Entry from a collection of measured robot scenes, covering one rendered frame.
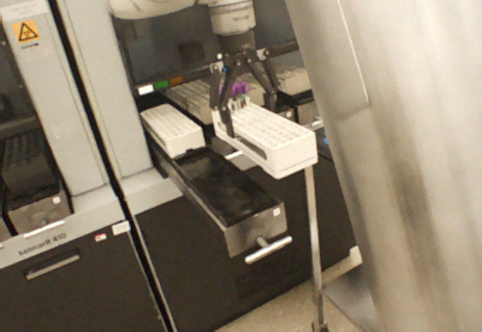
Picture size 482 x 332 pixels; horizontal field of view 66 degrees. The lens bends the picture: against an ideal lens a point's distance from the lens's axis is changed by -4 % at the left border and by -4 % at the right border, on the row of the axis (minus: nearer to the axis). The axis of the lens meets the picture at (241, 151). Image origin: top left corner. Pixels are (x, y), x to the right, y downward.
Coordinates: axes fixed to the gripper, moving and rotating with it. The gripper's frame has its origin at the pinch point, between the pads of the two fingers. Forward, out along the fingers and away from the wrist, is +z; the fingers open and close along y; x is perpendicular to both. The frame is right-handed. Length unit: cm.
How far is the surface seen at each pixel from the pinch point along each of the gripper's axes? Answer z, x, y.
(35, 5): -33, 30, -36
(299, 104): 10.6, 22.7, 28.7
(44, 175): 8, 29, -48
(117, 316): 57, 22, -46
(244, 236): 14.7, -18.4, -14.1
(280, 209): 12.3, -18.4, -5.4
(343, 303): 64, -9, 17
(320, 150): 10.0, -8.0, 13.0
